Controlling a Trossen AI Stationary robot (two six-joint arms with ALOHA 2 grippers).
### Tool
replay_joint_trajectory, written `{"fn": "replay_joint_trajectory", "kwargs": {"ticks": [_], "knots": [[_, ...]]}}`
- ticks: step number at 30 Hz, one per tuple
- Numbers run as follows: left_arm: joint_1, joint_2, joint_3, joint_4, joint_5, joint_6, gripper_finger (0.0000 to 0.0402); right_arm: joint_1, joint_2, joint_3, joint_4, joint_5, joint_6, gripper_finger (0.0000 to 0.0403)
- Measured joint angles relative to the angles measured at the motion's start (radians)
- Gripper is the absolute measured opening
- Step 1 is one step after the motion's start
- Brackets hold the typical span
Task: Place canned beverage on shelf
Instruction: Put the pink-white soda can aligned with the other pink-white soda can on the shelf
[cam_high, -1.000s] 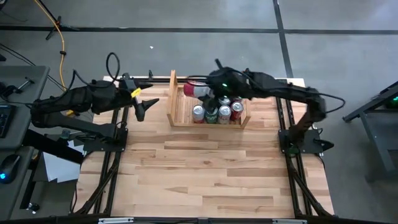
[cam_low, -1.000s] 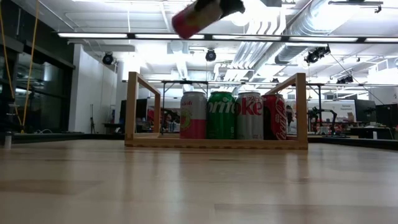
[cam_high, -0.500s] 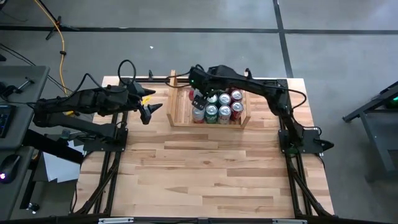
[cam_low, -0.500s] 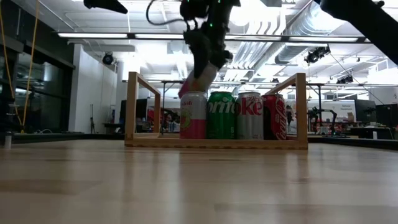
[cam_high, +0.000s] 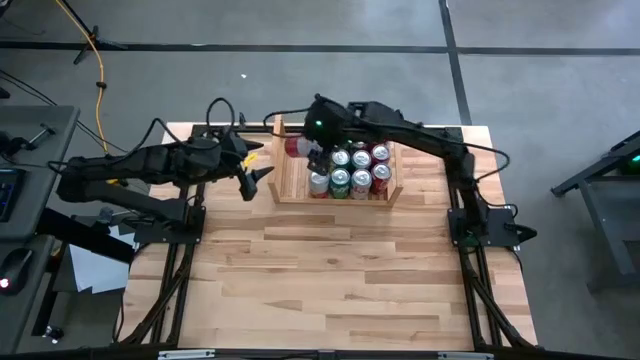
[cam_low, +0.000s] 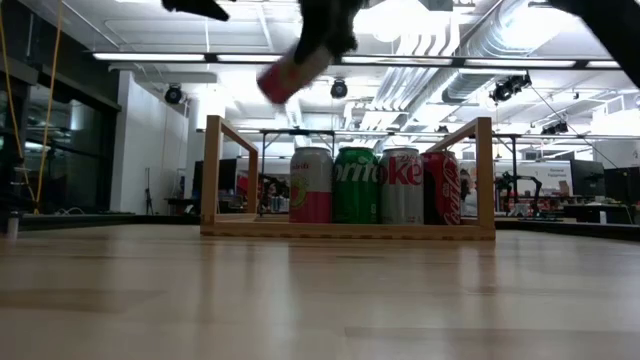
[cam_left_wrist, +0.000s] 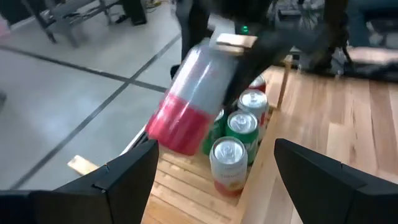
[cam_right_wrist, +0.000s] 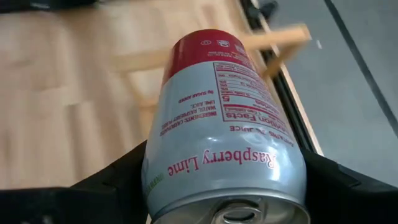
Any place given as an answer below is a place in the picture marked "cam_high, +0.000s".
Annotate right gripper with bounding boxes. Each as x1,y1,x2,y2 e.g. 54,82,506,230
303,93,357,177

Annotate silver metal bracket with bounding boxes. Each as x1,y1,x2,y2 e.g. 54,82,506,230
157,349,217,360
437,351,495,360

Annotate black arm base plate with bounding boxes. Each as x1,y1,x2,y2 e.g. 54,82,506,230
133,205,207,246
447,207,539,250

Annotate dark metal side table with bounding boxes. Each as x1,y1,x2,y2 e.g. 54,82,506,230
549,129,640,292

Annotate black clamp tool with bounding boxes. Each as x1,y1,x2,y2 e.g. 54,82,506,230
0,123,57,157

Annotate black tripod stand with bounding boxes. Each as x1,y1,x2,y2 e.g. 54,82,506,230
58,0,129,66

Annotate grey side desk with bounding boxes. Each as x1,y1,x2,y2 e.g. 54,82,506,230
0,234,57,354
0,104,81,241

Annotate black desk support beam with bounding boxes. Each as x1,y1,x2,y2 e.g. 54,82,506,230
35,207,137,265

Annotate black aluminium table frame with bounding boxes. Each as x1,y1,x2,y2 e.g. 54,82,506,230
112,122,539,360

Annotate black caster wheel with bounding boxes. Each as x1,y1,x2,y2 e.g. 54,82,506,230
41,324,66,344

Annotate black computer mouse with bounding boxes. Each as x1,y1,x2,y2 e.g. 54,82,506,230
0,247,34,296

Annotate white paper sheets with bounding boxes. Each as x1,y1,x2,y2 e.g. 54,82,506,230
67,224,137,295

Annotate black keyboard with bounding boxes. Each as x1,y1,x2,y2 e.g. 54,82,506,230
0,167,25,224

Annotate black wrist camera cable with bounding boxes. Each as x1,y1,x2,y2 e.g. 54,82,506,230
262,106,312,139
117,97,236,151

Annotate yellow extension cable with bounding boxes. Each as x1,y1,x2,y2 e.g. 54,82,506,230
53,0,121,185

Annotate wooden slatted shelf crate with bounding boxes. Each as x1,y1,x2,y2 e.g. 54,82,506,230
267,113,404,207

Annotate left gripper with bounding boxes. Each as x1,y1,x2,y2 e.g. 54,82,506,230
198,132,276,203

